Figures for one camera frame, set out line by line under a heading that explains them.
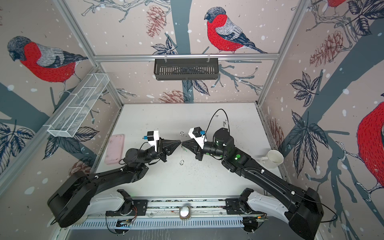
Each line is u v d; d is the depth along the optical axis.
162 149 0.61
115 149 0.93
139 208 0.73
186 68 1.07
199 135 0.55
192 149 0.64
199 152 0.57
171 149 0.65
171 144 0.62
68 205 0.41
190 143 0.63
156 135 0.58
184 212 0.63
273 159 0.81
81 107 0.78
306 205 0.40
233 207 0.73
